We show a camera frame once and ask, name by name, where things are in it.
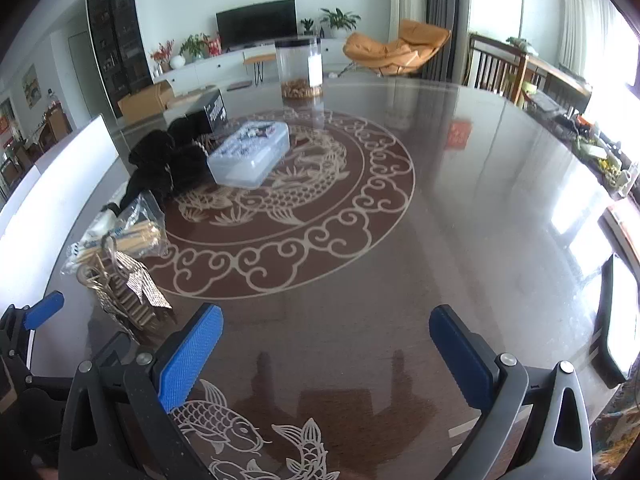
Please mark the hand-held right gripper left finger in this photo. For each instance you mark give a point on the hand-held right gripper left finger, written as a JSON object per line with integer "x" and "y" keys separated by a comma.
{"x": 192, "y": 355}

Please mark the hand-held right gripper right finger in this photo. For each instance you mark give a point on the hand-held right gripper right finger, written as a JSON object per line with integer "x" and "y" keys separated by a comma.
{"x": 460, "y": 355}

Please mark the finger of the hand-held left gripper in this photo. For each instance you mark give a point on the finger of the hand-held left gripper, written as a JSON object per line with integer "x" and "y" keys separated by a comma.
{"x": 45, "y": 307}

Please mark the clear hair claw clip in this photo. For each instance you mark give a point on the clear hair claw clip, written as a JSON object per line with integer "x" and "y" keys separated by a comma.
{"x": 125, "y": 290}

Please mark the white cosmetic tube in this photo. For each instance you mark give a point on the white cosmetic tube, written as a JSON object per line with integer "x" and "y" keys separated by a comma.
{"x": 97, "y": 222}

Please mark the bag of cotton swabs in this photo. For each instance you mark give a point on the bag of cotton swabs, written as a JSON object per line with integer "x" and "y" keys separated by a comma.
{"x": 140, "y": 232}

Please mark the black fuzzy cloth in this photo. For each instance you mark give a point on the black fuzzy cloth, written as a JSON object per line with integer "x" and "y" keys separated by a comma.
{"x": 155, "y": 160}

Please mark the clear plastic lidded box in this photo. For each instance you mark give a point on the clear plastic lidded box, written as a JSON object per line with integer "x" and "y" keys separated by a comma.
{"x": 250, "y": 155}

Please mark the black carton box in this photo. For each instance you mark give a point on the black carton box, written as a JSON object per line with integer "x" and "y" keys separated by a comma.
{"x": 212, "y": 110}

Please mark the black framed panel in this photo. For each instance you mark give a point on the black framed panel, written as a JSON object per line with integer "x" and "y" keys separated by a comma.
{"x": 602, "y": 310}

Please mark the brown cardboard box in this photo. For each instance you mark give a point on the brown cardboard box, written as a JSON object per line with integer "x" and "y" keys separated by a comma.
{"x": 142, "y": 102}

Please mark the dark floor scale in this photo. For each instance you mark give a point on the dark floor scale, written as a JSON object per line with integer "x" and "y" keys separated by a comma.
{"x": 240, "y": 84}

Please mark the white round vase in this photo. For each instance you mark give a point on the white round vase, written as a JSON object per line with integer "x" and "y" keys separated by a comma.
{"x": 177, "y": 62}

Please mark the red flower bouquet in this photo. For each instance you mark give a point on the red flower bouquet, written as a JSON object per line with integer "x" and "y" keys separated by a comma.
{"x": 162, "y": 52}

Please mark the dark display cabinet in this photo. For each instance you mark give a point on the dark display cabinet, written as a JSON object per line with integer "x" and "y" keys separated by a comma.
{"x": 117, "y": 35}

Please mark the white tv cabinet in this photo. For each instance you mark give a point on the white tv cabinet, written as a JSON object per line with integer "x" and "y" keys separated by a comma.
{"x": 220, "y": 67}

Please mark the dark wooden slatted chair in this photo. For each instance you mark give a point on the dark wooden slatted chair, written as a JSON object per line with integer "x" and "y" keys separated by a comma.
{"x": 495, "y": 67}

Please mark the wooden side desk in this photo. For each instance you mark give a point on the wooden side desk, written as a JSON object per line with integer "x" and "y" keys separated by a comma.
{"x": 565, "y": 85}

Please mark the bushy green potted plant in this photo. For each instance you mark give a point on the bushy green potted plant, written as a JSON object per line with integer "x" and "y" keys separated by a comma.
{"x": 195, "y": 45}

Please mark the wooden stool with black legs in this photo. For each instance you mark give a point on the wooden stool with black legs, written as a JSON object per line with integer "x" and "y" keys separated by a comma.
{"x": 259, "y": 57}

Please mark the red gift packet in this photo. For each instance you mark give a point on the red gift packet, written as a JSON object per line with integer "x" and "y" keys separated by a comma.
{"x": 214, "y": 46}

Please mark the orange lounge chair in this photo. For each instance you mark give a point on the orange lounge chair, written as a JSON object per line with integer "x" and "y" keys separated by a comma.
{"x": 395, "y": 50}

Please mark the clear jar with black lid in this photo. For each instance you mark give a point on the clear jar with black lid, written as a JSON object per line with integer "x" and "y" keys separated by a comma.
{"x": 299, "y": 60}

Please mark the black television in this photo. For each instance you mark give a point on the black television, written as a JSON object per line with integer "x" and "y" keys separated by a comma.
{"x": 257, "y": 22}

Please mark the small green potted plant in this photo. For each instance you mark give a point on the small green potted plant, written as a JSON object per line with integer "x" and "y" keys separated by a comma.
{"x": 307, "y": 26}

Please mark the grey curtain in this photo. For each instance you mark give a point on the grey curtain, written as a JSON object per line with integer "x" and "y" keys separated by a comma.
{"x": 442, "y": 0}

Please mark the large green potted plant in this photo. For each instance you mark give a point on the large green potted plant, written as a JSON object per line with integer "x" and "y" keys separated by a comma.
{"x": 340, "y": 20}

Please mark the white window curtain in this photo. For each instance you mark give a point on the white window curtain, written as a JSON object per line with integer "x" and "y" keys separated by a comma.
{"x": 590, "y": 20}

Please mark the framed wall painting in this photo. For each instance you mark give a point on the framed wall painting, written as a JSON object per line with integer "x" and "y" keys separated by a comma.
{"x": 31, "y": 85}

